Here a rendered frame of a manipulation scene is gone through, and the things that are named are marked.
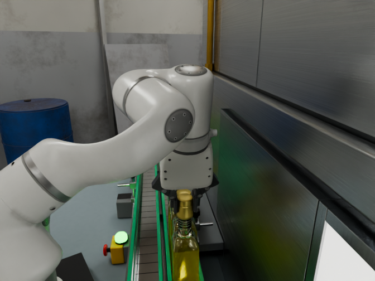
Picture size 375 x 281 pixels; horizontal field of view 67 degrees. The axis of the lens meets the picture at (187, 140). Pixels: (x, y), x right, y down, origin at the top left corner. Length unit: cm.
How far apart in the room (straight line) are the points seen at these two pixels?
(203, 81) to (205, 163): 16
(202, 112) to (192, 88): 5
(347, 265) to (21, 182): 37
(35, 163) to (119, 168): 10
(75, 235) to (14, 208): 90
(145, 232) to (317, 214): 73
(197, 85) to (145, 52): 327
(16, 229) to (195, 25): 399
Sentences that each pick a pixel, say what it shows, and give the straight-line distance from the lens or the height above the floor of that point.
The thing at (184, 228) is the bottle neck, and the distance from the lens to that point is 62.
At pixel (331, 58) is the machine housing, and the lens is 38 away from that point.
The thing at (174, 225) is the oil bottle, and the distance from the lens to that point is 69.
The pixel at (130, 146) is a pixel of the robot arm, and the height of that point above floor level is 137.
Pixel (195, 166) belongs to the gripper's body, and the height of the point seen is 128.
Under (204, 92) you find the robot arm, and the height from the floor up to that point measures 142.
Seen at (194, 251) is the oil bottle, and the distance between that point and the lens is 65.
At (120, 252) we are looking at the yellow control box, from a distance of 107.
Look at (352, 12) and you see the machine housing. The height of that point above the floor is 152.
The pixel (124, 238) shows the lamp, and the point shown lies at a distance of 105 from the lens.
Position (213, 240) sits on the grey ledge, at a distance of 97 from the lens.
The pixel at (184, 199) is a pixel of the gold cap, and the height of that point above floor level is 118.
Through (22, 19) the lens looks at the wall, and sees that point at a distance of 347.
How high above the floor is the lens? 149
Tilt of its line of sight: 19 degrees down
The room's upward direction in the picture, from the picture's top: straight up
